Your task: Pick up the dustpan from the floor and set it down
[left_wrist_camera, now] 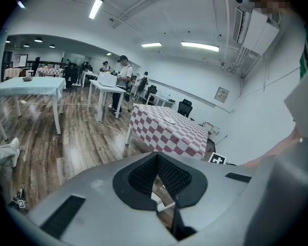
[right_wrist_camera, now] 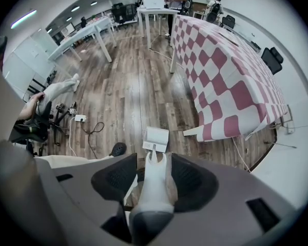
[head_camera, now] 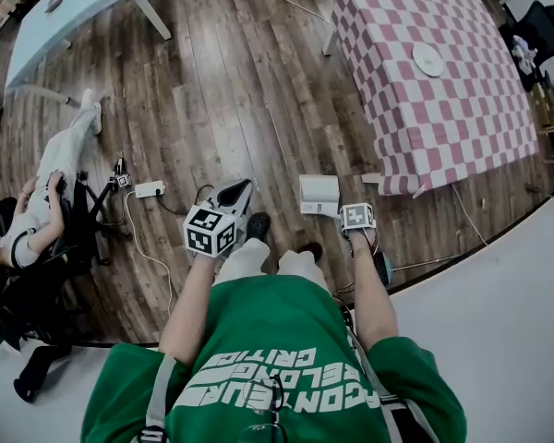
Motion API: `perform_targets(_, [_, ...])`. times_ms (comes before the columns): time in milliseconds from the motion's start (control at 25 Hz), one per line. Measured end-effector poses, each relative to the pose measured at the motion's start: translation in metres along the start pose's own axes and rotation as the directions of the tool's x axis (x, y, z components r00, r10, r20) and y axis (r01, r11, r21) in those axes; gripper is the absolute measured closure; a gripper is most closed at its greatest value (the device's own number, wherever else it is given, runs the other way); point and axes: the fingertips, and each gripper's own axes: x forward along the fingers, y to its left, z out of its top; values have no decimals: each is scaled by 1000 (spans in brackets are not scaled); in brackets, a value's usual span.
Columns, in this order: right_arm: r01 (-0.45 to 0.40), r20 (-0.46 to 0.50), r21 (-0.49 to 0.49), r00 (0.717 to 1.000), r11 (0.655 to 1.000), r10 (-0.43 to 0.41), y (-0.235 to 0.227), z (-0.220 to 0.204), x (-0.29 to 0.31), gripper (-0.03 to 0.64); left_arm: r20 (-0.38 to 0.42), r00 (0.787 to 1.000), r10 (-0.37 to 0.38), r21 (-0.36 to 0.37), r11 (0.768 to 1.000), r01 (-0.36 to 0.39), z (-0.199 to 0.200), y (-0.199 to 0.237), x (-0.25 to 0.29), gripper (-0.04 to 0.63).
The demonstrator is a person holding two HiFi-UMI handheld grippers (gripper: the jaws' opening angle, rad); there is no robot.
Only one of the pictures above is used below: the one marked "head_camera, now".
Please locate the person's right forearm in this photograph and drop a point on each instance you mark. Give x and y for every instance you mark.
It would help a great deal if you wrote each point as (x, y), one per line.
(374, 302)

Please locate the black-framed glasses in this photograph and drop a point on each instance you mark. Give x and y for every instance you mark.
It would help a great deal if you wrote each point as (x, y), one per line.
(258, 432)

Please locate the person's light trousers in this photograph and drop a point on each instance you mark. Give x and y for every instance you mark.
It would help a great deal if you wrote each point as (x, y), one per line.
(244, 261)

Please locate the person's black shoe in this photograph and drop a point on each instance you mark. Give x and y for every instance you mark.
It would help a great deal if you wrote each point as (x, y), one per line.
(258, 226)
(311, 249)

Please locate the white round plate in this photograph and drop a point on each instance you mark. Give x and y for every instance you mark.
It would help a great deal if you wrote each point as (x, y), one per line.
(428, 60)

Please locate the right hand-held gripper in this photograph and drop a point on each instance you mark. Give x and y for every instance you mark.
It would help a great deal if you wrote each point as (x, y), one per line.
(357, 219)

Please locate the black swivel chair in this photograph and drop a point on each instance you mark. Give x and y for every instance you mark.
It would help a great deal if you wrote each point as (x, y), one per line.
(83, 219)

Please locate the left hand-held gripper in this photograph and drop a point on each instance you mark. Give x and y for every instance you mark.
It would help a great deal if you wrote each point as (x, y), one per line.
(210, 231)

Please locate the pink checkered table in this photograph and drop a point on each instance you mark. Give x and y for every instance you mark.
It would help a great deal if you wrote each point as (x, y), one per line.
(443, 118)

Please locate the black office chair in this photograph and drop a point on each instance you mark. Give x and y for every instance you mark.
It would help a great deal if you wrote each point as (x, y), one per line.
(542, 26)

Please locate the person's left forearm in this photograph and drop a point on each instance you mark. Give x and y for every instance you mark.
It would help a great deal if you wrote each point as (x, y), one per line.
(189, 307)

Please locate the small grey object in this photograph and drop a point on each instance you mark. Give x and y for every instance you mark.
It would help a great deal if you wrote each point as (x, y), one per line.
(54, 2)

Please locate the spare hand-held gripper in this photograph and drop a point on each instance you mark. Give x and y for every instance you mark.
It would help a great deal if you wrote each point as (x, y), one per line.
(122, 180)

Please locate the white power strip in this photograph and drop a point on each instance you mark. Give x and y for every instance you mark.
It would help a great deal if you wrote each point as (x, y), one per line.
(150, 188)

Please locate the teal broom with long stick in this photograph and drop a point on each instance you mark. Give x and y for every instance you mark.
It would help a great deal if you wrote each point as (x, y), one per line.
(387, 270)

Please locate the large white table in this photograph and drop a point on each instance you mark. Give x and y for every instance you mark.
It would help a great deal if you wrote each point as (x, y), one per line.
(74, 7)

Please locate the person's green t-shirt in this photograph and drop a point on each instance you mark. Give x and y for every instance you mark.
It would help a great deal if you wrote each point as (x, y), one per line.
(268, 321)

